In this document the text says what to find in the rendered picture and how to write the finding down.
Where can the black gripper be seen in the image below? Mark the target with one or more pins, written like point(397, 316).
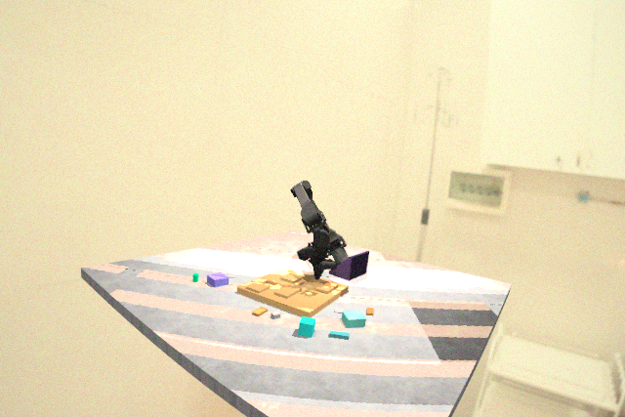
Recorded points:
point(320, 264)

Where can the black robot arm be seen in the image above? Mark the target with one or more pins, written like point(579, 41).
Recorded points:
point(315, 222)

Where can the cyan cube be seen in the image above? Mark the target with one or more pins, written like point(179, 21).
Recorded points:
point(306, 327)

